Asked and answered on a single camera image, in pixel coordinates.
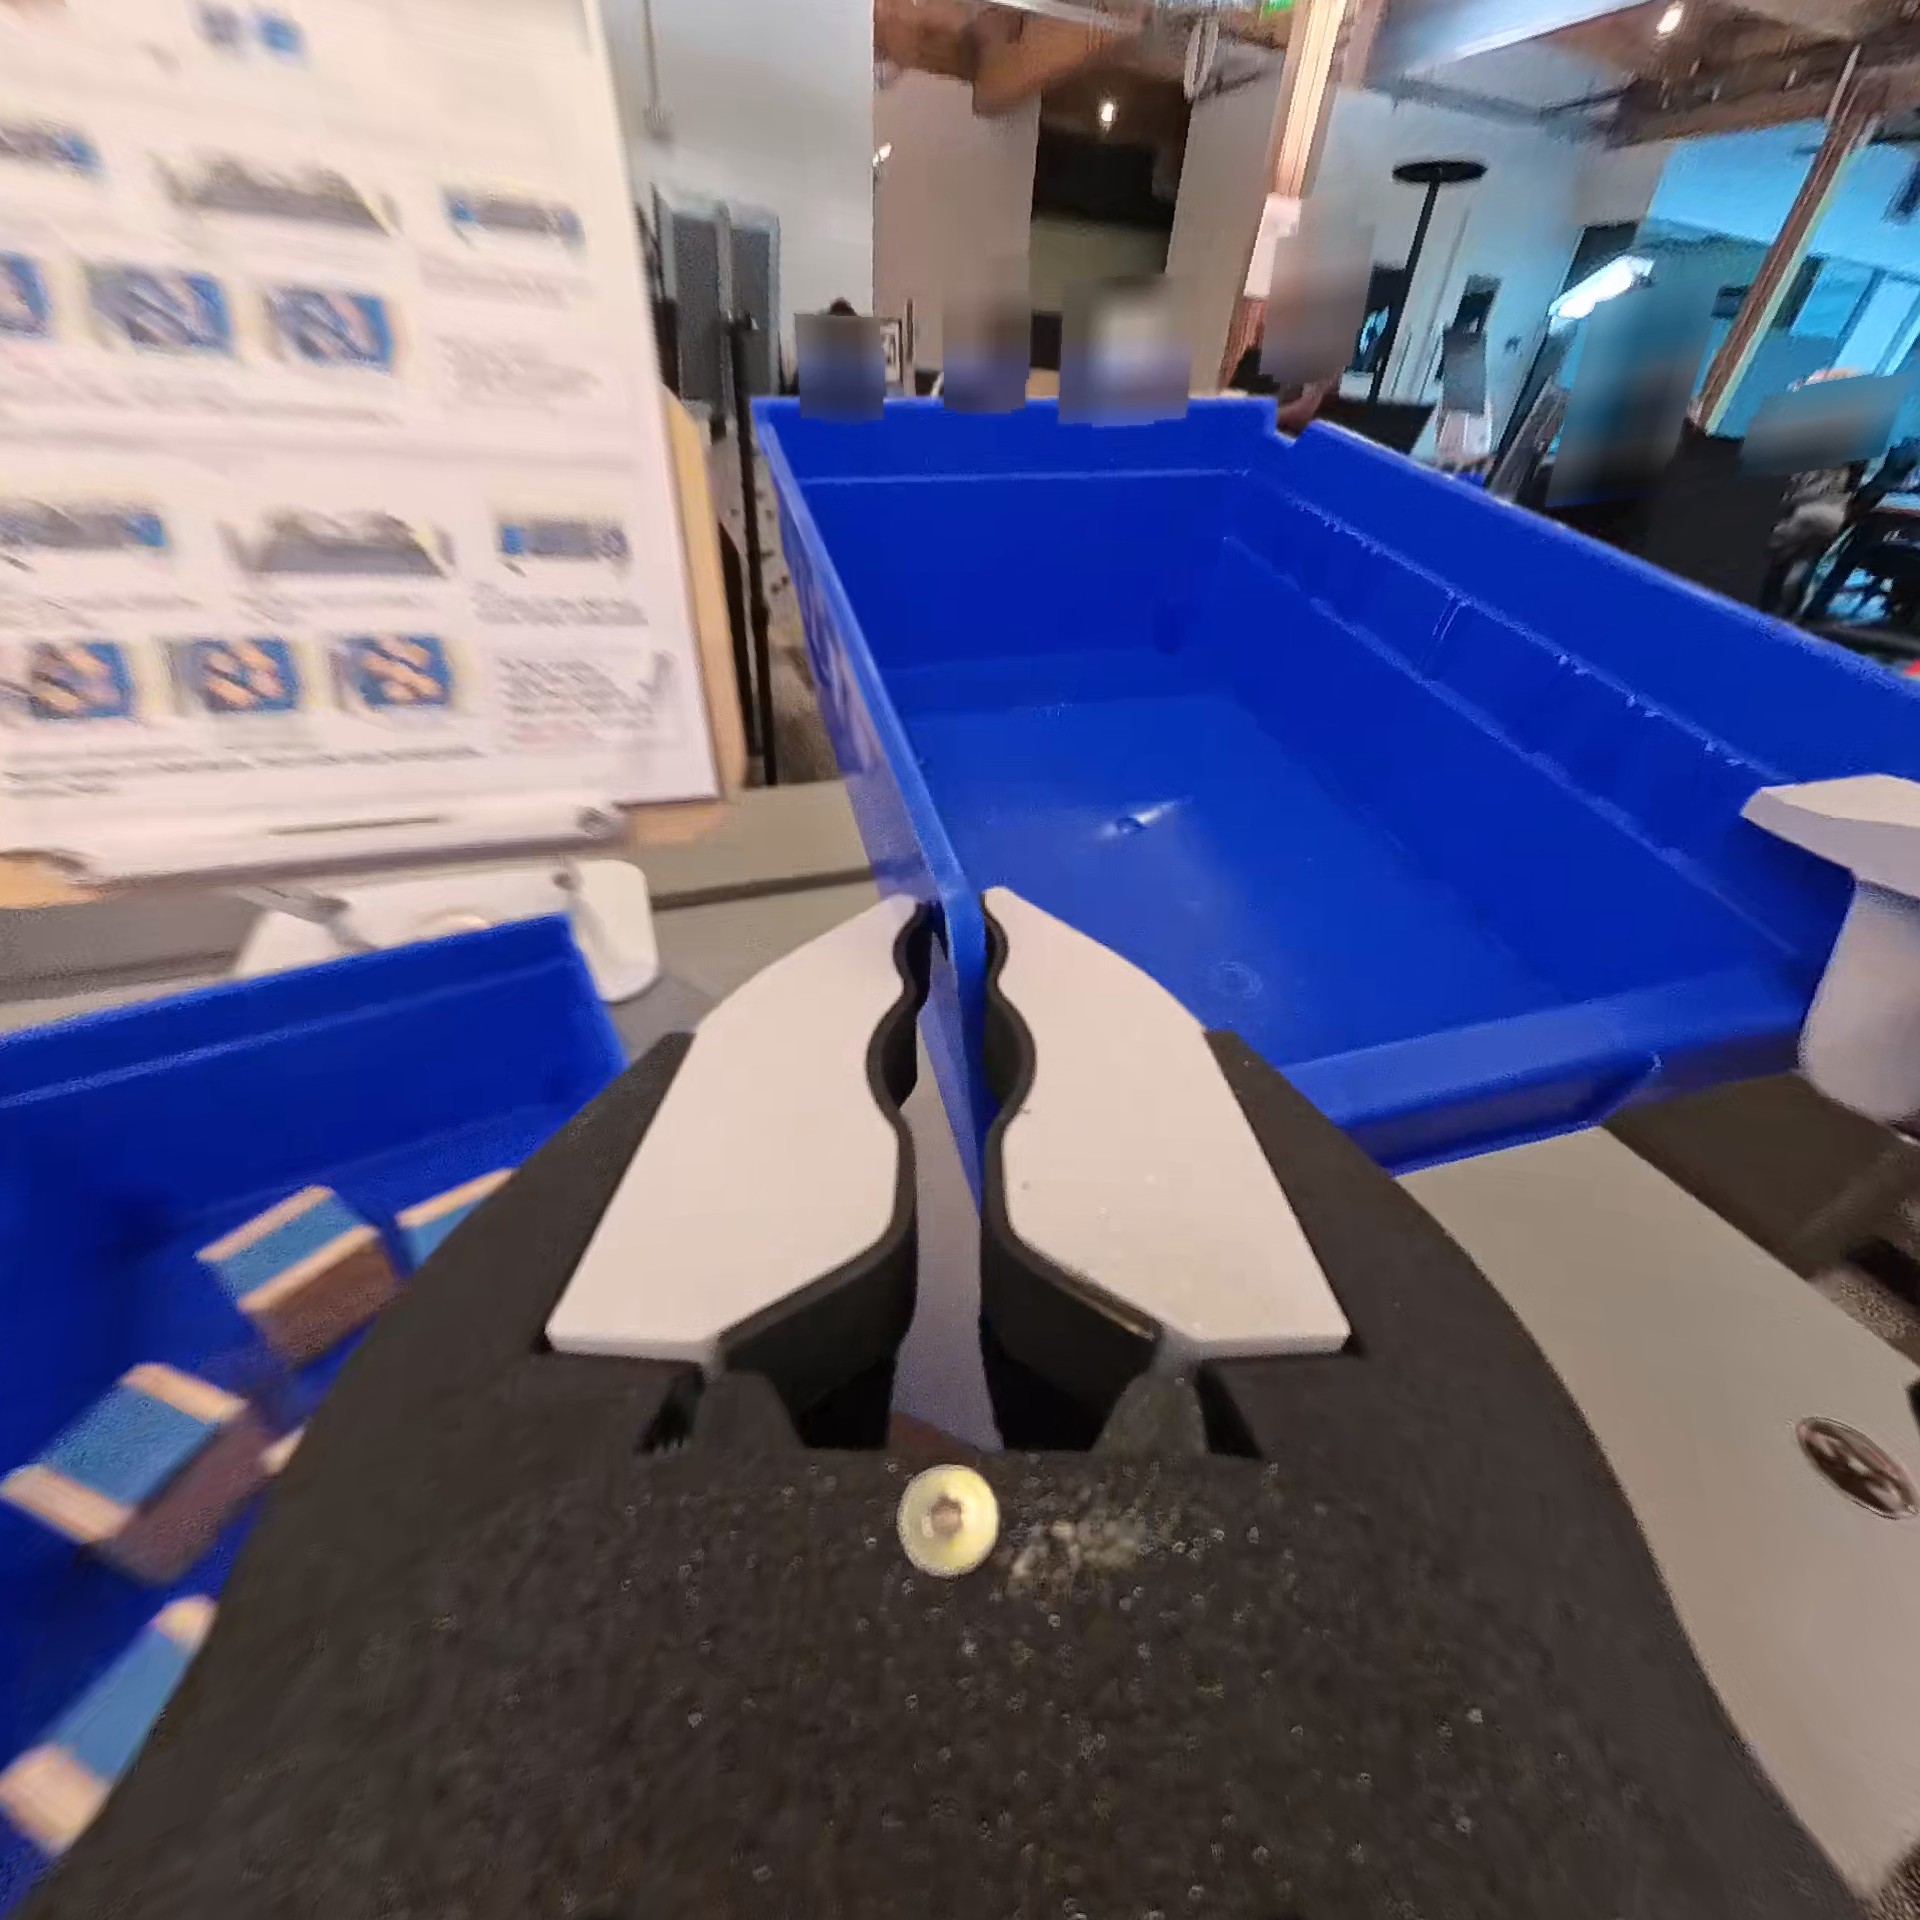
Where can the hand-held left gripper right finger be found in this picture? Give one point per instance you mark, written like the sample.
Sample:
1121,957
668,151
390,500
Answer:
1154,1172

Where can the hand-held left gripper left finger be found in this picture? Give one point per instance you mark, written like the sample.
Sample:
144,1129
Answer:
749,1172

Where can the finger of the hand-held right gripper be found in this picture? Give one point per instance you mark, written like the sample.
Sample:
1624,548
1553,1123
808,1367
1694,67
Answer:
1867,974

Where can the blue plastic bin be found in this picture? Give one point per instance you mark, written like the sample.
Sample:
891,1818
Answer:
1348,841
224,1081

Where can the cluster of wooden cubes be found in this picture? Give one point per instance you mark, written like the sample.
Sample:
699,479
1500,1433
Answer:
299,1277

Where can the grey desk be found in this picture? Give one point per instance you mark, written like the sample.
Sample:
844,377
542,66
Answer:
1651,1277

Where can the silver desk grommet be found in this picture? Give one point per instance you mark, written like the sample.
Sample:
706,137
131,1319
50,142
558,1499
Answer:
1856,1469

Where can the white instruction sheet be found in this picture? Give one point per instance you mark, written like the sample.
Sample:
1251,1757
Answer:
299,451

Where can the black metal frame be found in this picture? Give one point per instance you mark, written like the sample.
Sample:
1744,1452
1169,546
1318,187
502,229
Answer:
749,599

